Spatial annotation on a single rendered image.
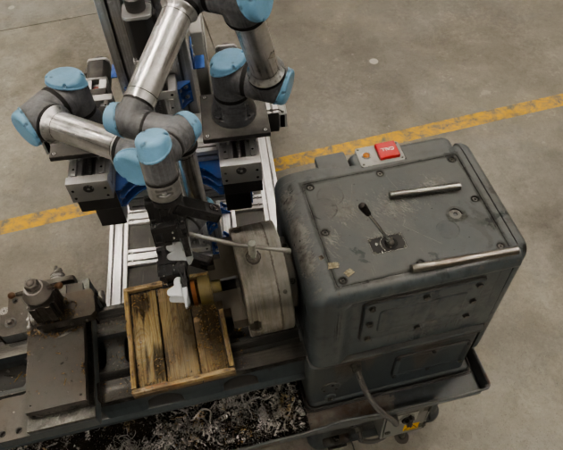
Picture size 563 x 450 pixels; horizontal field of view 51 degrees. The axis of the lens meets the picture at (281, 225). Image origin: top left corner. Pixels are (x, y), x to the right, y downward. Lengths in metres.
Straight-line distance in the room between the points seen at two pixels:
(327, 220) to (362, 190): 0.15
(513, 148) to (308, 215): 2.28
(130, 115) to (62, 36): 3.35
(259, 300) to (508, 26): 3.47
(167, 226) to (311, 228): 0.41
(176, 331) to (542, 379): 1.71
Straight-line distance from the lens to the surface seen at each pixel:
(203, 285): 1.66
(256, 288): 1.55
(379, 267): 1.52
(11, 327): 2.02
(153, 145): 1.26
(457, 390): 2.20
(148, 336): 1.89
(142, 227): 3.00
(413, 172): 1.74
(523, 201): 3.47
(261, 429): 2.05
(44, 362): 1.85
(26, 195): 3.64
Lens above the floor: 2.52
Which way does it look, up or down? 53 degrees down
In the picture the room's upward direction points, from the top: 3 degrees counter-clockwise
